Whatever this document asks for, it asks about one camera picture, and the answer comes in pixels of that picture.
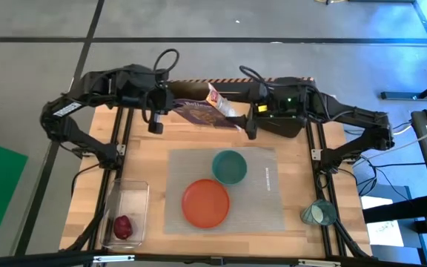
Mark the dark red apple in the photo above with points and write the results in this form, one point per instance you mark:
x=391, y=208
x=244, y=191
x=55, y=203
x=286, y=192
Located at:
x=123, y=227

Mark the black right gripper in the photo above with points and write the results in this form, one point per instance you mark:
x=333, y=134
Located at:
x=258, y=111

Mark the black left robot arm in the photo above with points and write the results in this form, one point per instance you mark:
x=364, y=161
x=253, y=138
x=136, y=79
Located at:
x=69, y=130

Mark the black silver toaster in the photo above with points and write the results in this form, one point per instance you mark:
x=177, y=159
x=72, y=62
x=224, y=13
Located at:
x=284, y=128

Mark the clear plastic container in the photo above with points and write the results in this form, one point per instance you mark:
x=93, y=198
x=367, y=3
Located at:
x=132, y=200

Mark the black orange hazard tape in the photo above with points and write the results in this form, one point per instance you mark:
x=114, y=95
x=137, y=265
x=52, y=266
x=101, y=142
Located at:
x=235, y=79

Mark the green bowl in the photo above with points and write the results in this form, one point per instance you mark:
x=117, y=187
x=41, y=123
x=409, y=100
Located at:
x=229, y=167

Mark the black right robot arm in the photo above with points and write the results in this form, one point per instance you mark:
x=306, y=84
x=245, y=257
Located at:
x=361, y=120

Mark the black cart frame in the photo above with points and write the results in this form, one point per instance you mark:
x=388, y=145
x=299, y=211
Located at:
x=402, y=209

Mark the white paper sheet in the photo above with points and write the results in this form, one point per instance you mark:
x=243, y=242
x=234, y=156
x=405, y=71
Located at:
x=378, y=222

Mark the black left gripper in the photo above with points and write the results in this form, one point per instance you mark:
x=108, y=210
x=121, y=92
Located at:
x=156, y=118

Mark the grey woven placemat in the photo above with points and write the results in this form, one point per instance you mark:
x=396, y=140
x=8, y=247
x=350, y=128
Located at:
x=258, y=207

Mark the orange plate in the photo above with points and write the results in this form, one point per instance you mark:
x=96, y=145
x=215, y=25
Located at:
x=205, y=204

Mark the purple cereal box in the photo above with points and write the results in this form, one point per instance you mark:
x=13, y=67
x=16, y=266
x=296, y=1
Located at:
x=202, y=115

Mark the teal drinking glass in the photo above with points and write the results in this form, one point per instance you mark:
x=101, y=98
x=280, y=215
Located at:
x=319, y=213

